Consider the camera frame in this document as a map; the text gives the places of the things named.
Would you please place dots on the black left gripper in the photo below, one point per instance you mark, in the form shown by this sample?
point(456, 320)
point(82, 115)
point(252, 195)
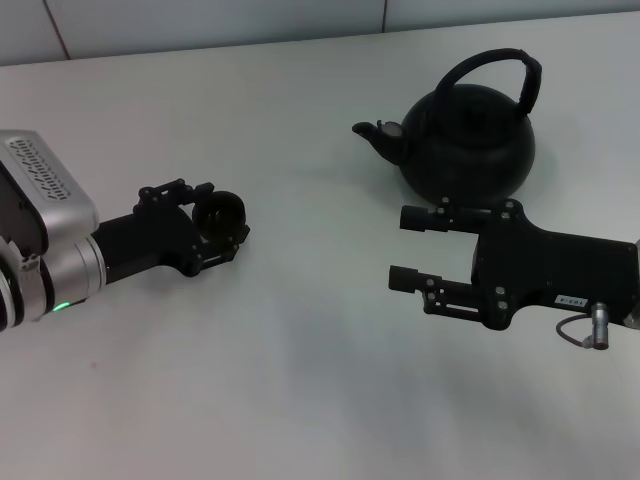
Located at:
point(145, 245)

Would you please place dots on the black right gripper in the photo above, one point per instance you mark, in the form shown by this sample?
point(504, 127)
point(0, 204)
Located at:
point(550, 270)

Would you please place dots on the small black teacup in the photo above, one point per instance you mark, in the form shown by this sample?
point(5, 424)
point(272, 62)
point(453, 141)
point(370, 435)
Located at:
point(220, 215)

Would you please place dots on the black round teapot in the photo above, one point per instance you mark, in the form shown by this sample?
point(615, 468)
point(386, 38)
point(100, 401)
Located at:
point(465, 160)

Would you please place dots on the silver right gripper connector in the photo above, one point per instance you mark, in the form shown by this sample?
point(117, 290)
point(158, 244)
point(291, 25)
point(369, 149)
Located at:
point(599, 325)

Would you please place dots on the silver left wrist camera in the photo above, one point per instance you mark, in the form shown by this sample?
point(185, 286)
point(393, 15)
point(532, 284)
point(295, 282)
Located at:
point(45, 175)

